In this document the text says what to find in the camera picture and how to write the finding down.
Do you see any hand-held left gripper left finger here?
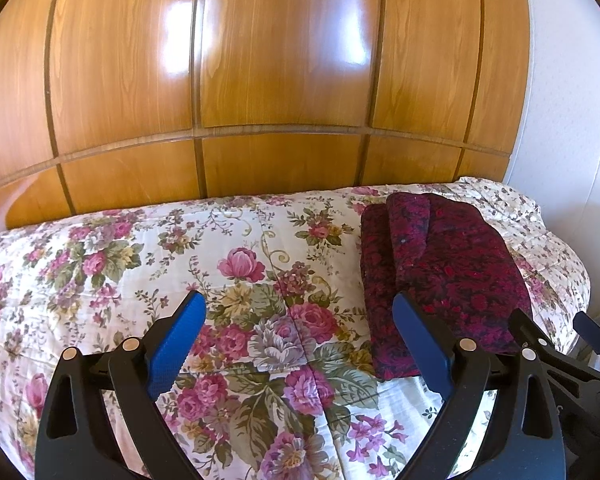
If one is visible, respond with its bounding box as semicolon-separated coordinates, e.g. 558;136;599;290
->
34;290;208;480

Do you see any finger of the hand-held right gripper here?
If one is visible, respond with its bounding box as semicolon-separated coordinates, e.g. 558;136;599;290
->
509;307;600;396
574;311;600;376

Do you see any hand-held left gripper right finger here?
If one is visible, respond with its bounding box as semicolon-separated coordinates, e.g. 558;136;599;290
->
392;292;567;480

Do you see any dark red floral garment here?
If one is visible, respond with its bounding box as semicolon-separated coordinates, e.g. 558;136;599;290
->
360;191;534;380

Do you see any floral bedspread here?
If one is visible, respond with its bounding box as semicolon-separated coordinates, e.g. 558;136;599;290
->
0;176;593;480

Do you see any wooden wardrobe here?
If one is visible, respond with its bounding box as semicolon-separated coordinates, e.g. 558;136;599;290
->
0;0;531;231

